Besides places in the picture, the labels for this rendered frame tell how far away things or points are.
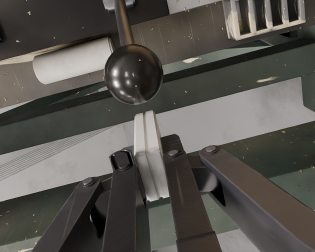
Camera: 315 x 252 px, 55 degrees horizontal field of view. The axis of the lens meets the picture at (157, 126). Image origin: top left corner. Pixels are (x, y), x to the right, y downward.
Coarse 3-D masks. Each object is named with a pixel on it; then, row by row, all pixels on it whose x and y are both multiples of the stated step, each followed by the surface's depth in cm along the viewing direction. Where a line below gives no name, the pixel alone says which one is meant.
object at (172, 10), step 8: (168, 0) 27; (176, 0) 27; (184, 0) 27; (192, 0) 27; (200, 0) 27; (208, 0) 27; (216, 0) 28; (168, 8) 27; (176, 8) 28; (184, 8) 28
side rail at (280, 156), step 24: (240, 144) 42; (264, 144) 40; (288, 144) 39; (312, 144) 37; (264, 168) 35; (288, 168) 34; (312, 168) 33; (48, 192) 43; (288, 192) 34; (312, 192) 34; (0, 216) 40; (24, 216) 39; (48, 216) 37; (168, 216) 34; (216, 216) 35; (0, 240) 35; (24, 240) 34; (168, 240) 35
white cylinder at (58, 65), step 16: (64, 48) 30; (80, 48) 30; (96, 48) 29; (112, 48) 30; (32, 64) 30; (48, 64) 30; (64, 64) 30; (80, 64) 30; (96, 64) 30; (48, 80) 30
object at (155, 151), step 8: (152, 112) 22; (152, 120) 20; (152, 128) 19; (152, 136) 17; (160, 136) 21; (152, 144) 16; (160, 144) 16; (152, 152) 16; (160, 152) 16; (152, 160) 16; (160, 160) 16; (152, 168) 16; (160, 168) 16; (160, 176) 16; (160, 184) 16; (160, 192) 17
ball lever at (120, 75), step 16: (112, 0) 25; (128, 0) 25; (128, 32) 22; (128, 48) 18; (144, 48) 18; (112, 64) 18; (128, 64) 17; (144, 64) 18; (160, 64) 19; (112, 80) 18; (128, 80) 18; (144, 80) 18; (160, 80) 19; (128, 96) 18; (144, 96) 18
